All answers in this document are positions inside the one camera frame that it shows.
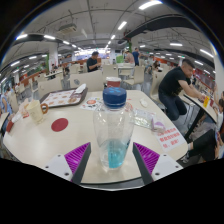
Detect white notice with red text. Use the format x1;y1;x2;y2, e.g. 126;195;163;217
155;126;187;153

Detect crumpled white napkin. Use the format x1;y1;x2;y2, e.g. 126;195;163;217
73;83;88;95

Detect clear bottle with blue cap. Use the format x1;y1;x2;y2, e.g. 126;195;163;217
92;86;135;170

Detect flat round red coaster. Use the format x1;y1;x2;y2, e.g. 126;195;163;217
50;117;70;133

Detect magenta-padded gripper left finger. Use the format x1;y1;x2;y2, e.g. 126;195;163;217
39;142;92;186

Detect person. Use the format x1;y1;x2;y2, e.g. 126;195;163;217
186;128;224;163
158;58;208;122
62;63;70;77
131;47;141;67
151;59;161;73
86;50;102;73

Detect dark food tray with paper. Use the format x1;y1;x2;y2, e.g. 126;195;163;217
39;87;89;108

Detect beige chairs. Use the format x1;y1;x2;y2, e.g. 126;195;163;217
9;58;168;104

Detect clear plastic bag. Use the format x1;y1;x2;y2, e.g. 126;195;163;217
133;108;157;130

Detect ceiling air conditioner unit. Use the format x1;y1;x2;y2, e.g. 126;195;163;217
57;22;78;34

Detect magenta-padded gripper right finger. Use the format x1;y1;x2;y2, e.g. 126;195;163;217
131;142;184;186

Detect cream mug with brown handle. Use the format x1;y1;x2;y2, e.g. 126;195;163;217
25;99;50;125

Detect beige dining table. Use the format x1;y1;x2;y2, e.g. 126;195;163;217
182;92;218;124
0;111;9;134

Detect ceiling lights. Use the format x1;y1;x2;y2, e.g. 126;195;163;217
0;0;214;84

